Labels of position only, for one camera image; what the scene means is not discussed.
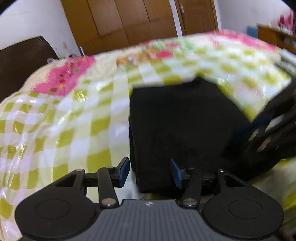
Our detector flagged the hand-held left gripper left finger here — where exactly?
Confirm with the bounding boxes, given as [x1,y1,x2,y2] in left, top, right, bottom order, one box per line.
[53,157,130,208]

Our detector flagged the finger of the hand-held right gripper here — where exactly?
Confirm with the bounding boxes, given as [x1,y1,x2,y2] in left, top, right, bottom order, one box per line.
[251,79,296,130]
[225,118,280,163]

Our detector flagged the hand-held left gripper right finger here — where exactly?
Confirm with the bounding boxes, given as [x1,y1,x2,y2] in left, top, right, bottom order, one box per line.
[169,159,248,208]

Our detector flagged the black pants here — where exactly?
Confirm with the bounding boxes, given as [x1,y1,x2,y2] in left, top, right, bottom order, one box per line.
[128,77,257,194]

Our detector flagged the light grey folded garment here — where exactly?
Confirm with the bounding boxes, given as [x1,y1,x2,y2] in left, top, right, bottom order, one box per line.
[279,50,296,77]

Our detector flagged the wooden side cabinet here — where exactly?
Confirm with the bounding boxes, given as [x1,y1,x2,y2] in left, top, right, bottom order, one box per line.
[257,24,296,55]

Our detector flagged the green checked plastic sheet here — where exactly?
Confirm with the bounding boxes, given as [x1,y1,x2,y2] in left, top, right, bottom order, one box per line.
[0,30,296,241]

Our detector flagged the red pink toys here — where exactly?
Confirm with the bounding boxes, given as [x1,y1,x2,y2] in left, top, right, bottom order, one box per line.
[277,10,296,31]

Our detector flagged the printed floral quilt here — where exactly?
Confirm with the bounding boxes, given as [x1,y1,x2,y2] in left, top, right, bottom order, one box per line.
[23,29,280,98]

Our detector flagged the wooden door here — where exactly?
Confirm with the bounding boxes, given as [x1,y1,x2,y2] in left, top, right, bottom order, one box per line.
[174,0,219,37]

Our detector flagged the wooden wardrobe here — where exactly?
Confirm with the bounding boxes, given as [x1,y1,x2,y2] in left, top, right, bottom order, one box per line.
[61,0,179,56]

